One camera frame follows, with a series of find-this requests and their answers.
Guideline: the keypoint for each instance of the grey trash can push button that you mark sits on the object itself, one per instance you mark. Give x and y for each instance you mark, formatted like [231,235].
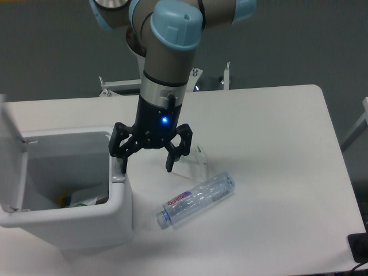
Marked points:
[117,175]

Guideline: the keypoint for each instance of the crumpled white plastic wrapper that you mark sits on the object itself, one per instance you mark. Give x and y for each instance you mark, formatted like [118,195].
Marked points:
[194,166]

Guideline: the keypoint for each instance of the white frame at right edge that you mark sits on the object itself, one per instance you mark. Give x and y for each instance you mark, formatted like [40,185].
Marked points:
[356,130]

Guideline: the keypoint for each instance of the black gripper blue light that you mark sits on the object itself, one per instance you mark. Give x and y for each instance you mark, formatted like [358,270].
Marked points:
[154,127]

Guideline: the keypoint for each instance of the white plastic trash can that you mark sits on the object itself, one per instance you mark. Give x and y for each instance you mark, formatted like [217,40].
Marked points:
[61,161]

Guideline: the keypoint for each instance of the black device at table corner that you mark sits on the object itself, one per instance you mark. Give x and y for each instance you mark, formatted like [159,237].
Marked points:
[358,246]

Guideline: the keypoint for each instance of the trash inside the can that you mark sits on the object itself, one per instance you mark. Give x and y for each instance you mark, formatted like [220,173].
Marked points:
[95,195]

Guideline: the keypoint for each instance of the white metal base frame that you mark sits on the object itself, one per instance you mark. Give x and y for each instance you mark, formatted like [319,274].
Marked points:
[196,83]

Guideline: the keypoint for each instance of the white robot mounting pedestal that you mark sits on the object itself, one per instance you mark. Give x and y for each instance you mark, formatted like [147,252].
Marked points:
[141,63]

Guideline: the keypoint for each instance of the clear crushed plastic bottle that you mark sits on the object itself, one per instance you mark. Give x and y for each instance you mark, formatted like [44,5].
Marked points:
[196,199]

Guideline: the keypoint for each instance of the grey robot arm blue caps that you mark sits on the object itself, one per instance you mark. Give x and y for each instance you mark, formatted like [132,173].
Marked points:
[169,32]

